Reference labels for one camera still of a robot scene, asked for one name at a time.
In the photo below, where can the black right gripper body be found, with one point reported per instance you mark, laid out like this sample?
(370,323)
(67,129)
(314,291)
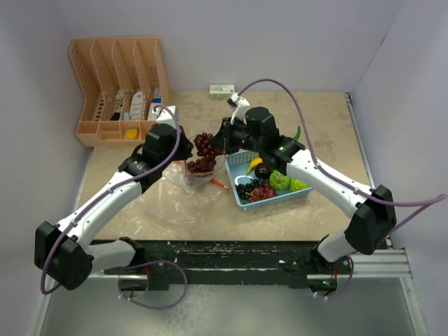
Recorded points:
(236,137)

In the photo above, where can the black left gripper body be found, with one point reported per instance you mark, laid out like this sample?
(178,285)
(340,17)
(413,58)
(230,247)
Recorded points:
(181,152)

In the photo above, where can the clear zip top bag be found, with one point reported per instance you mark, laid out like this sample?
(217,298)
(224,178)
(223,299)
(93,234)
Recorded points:
(183,198)

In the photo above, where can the dark red grape bunch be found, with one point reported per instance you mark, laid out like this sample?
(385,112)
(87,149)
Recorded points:
(205,150)

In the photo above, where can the light blue plastic basket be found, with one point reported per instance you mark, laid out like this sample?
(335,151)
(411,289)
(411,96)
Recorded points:
(236,166)

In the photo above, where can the dark blue grape bunch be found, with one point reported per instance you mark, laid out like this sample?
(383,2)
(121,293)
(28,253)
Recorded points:
(243,189)

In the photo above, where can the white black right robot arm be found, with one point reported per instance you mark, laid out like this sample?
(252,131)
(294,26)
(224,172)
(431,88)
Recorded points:
(371,215)

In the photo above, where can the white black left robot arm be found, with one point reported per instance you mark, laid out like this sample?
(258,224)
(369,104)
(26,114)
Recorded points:
(64,251)

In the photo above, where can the yellow banana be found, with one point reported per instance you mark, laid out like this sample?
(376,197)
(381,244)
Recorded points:
(253,164)

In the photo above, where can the green chili pepper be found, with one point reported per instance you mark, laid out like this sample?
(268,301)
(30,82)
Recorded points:
(297,134)

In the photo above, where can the dark purple plum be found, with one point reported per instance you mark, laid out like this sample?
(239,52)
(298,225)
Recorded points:
(263,171)

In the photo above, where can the small green white box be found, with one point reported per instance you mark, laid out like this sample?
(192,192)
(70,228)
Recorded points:
(221,91)

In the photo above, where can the yellow block in organizer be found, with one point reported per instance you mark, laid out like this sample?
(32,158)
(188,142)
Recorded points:
(132,134)

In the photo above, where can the green custard apple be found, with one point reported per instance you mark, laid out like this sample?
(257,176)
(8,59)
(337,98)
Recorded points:
(278,181)

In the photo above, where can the white blue box in organizer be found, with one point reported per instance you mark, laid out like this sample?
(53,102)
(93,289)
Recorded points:
(155,101)

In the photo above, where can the yellow-green custard apple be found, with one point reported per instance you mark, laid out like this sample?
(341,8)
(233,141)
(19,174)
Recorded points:
(296,185)

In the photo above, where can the white bottle in organizer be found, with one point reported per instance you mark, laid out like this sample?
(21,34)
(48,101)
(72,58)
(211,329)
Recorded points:
(136,106)

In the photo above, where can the orange plastic file organizer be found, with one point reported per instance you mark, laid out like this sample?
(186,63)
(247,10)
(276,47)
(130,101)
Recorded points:
(109,72)

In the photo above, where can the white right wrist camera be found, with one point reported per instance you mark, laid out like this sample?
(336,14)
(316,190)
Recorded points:
(239,106)

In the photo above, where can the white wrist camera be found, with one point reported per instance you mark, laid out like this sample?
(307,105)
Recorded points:
(239,106)
(161,116)

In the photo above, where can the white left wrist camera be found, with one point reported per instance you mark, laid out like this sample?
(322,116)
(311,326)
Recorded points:
(161,116)

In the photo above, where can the black metal base frame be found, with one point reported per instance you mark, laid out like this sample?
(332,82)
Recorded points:
(252,263)

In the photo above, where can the aluminium rail frame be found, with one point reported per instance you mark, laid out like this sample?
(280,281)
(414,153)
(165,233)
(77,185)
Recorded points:
(371,148)

